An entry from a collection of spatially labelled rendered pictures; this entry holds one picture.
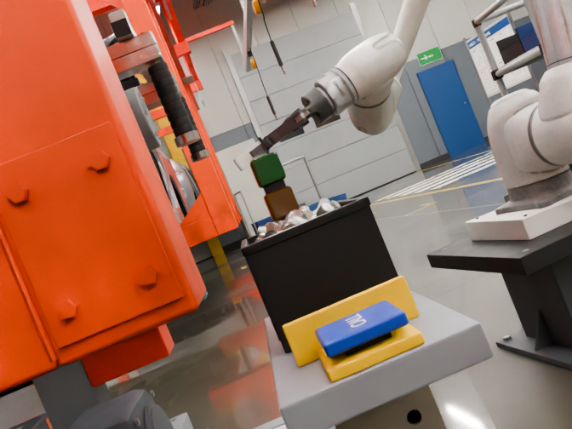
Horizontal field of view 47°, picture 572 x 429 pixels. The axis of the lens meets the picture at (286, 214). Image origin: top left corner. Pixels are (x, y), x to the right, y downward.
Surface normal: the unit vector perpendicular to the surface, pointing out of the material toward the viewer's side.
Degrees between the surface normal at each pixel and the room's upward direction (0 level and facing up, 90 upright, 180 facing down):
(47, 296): 90
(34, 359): 90
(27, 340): 90
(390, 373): 90
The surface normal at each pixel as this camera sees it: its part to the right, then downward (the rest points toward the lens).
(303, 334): 0.06, 0.00
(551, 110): -0.92, 0.16
